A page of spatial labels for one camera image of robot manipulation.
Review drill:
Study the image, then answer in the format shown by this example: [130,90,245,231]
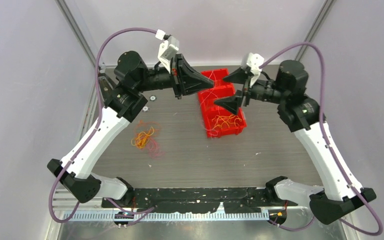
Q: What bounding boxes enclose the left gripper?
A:
[135,53,214,99]

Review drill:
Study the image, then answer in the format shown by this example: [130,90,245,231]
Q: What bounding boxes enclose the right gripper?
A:
[214,66,288,116]

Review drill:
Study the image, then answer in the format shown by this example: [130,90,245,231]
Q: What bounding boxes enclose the yellow cable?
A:
[211,113,244,131]
[130,126,156,150]

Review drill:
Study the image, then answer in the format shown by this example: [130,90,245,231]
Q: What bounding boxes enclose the orange cable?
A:
[133,119,161,133]

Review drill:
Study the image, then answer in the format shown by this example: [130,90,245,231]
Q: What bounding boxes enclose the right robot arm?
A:
[214,60,377,225]

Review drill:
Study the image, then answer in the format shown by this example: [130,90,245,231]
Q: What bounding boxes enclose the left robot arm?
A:
[47,51,214,207]

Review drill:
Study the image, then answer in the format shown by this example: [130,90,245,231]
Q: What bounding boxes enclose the red compartment bin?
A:
[197,68,247,138]

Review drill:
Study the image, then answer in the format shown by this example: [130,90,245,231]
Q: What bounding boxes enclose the black metronome box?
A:
[97,73,119,106]

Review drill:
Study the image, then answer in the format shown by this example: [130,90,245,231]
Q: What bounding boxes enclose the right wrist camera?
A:
[240,52,265,88]

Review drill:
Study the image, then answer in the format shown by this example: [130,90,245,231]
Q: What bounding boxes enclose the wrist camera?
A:
[240,52,265,88]
[155,29,180,73]

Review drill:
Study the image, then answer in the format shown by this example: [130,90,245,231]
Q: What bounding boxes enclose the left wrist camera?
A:
[155,29,180,73]

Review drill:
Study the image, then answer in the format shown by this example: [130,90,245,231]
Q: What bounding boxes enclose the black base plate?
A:
[113,187,297,214]

